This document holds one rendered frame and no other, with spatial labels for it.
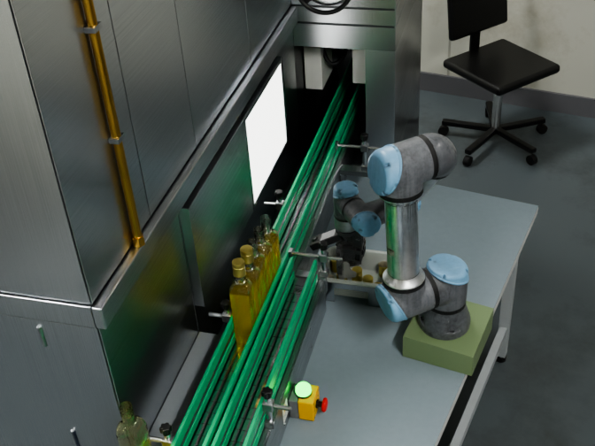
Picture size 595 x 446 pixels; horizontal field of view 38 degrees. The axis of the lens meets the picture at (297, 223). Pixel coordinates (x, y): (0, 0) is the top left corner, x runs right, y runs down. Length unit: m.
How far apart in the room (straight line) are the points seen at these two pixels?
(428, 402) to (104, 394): 0.91
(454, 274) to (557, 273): 1.76
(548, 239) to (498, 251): 1.34
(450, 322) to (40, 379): 1.13
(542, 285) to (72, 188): 2.71
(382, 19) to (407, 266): 1.11
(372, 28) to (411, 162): 1.09
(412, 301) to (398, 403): 0.30
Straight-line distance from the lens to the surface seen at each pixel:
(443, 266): 2.41
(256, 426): 2.17
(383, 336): 2.65
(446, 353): 2.52
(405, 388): 2.50
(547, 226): 4.40
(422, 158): 2.13
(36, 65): 1.61
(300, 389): 2.36
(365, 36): 3.14
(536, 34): 5.20
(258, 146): 2.78
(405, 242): 2.24
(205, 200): 2.35
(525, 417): 3.47
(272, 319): 2.47
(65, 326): 1.96
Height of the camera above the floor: 2.59
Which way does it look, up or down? 36 degrees down
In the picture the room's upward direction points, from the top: 4 degrees counter-clockwise
